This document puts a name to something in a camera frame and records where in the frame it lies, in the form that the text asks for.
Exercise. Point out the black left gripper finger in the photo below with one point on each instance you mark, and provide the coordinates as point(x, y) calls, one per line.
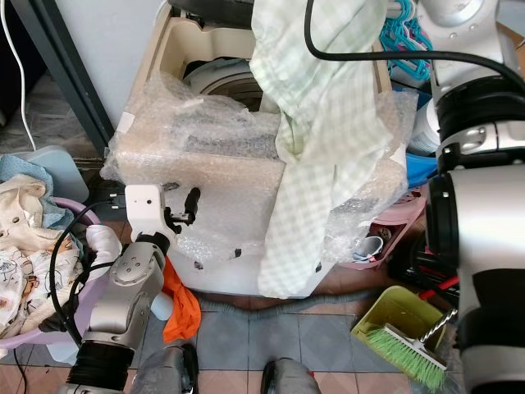
point(193, 199)

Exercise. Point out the green checked cloth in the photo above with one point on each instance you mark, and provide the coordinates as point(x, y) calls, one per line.
point(328, 123)

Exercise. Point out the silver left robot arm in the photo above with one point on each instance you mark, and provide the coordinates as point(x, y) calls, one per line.
point(123, 295)

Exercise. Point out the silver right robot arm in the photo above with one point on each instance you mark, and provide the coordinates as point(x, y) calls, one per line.
point(484, 230)

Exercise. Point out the white top-load washing machine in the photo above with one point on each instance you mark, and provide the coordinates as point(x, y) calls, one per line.
point(172, 49)

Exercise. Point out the blue plastic clothes hanger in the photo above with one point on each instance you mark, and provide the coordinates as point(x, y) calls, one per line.
point(406, 37)

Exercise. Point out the clear bubble wrap sheet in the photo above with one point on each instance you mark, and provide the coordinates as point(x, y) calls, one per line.
point(197, 131)

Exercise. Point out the white rolled cloth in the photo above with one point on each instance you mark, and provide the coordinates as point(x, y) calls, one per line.
point(105, 242)

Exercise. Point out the orange garment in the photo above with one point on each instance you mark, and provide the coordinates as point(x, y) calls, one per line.
point(182, 312)

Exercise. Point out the light blue child chair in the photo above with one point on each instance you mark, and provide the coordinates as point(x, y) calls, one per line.
point(66, 160)

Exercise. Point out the cream spotted cloth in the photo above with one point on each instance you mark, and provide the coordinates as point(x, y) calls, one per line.
point(25, 213)

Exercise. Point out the grey left robot leg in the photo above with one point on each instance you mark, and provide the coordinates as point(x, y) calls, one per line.
point(168, 373)

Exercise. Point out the grey robot leg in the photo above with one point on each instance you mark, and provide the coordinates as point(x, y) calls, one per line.
point(295, 377)
point(168, 373)

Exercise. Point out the light blue towel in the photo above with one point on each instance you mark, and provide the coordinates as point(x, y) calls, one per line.
point(20, 168)

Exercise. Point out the white animal print cloth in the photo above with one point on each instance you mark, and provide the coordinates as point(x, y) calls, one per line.
point(20, 283)

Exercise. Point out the small white cup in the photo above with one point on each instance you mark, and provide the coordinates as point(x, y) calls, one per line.
point(373, 248)

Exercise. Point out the grey right robot leg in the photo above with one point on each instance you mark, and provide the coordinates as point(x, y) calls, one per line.
point(295, 377)

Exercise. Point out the purple plastic laundry basket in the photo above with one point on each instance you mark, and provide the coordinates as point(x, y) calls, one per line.
point(20, 339)

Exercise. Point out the pink plastic basin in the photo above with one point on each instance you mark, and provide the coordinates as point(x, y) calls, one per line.
point(394, 234)

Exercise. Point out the black plastic case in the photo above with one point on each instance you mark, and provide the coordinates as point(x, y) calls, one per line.
point(410, 263)

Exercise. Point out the blue plastic tub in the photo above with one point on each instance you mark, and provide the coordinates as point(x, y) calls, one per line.
point(418, 170)

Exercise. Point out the green plastic dustpan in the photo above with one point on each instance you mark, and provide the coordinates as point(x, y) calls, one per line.
point(398, 312)

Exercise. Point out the white jar with green lid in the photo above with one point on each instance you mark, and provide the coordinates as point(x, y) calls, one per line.
point(422, 131)

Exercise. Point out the green bristle broom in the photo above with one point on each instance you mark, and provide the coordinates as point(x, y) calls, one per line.
point(410, 357)

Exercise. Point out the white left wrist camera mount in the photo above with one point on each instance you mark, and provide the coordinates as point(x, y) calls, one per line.
point(146, 209)

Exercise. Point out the dark metal door post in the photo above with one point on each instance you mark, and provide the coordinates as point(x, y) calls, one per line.
point(66, 74)

